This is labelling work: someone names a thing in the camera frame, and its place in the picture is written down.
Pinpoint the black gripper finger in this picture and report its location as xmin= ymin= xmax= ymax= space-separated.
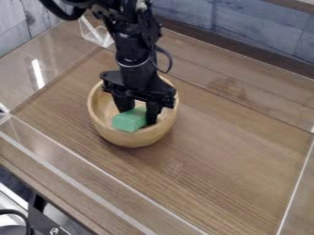
xmin=112 ymin=94 xmax=135 ymax=113
xmin=146 ymin=102 xmax=161 ymax=126

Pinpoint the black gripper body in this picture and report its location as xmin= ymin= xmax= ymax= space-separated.
xmin=99 ymin=63 xmax=177 ymax=108

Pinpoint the green rectangular block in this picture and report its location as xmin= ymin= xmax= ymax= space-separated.
xmin=112 ymin=106 xmax=147 ymax=132

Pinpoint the wooden bowl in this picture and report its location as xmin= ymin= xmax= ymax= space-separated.
xmin=87 ymin=81 xmax=181 ymax=148

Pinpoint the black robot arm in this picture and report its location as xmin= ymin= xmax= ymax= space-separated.
xmin=39 ymin=0 xmax=177 ymax=125

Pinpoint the black table clamp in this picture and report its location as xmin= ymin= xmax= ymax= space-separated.
xmin=28 ymin=194 xmax=71 ymax=235

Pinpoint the clear acrylic tray wall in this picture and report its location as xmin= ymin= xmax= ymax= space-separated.
xmin=0 ymin=109 xmax=206 ymax=235

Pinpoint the black cable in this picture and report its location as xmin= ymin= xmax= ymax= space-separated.
xmin=0 ymin=208 xmax=32 ymax=235

